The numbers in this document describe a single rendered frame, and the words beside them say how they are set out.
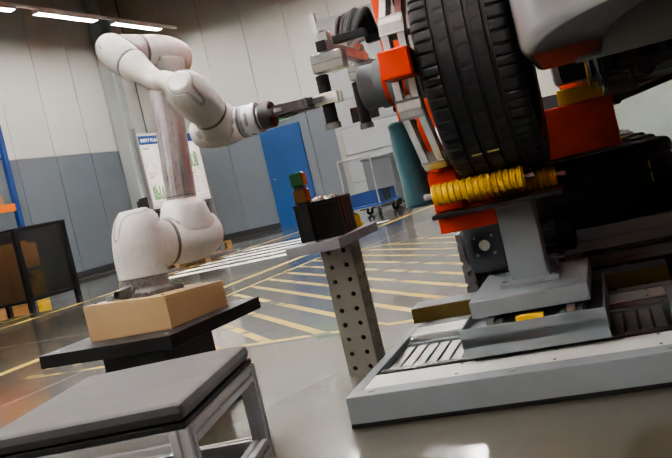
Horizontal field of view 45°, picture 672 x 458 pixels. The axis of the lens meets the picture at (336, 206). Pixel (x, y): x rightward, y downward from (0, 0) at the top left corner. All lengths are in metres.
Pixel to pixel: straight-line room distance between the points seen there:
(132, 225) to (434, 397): 1.11
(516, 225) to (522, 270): 0.12
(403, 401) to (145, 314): 0.87
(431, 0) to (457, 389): 0.93
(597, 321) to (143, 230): 1.36
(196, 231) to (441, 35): 1.13
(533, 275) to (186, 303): 1.03
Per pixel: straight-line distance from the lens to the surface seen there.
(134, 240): 2.59
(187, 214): 2.70
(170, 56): 2.77
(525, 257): 2.26
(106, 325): 2.60
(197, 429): 1.31
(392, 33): 2.07
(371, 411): 2.06
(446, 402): 2.01
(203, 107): 2.18
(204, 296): 2.61
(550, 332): 2.09
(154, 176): 11.25
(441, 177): 2.25
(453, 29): 1.99
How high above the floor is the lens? 0.60
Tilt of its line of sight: 1 degrees down
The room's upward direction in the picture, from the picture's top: 13 degrees counter-clockwise
